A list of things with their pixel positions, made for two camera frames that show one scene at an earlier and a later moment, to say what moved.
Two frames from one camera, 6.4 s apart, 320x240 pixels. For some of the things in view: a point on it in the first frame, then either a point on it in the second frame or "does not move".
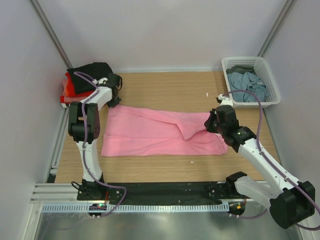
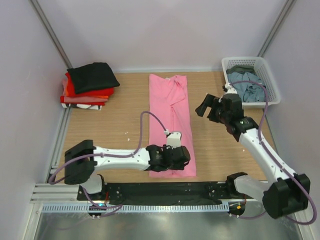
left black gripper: (113, 104) → (179, 167)
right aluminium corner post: (286, 11) does not move
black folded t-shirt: (96, 70) does not move
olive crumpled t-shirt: (241, 69) does not move
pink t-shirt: (130, 132) → (169, 102)
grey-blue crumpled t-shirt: (247, 82) does not move
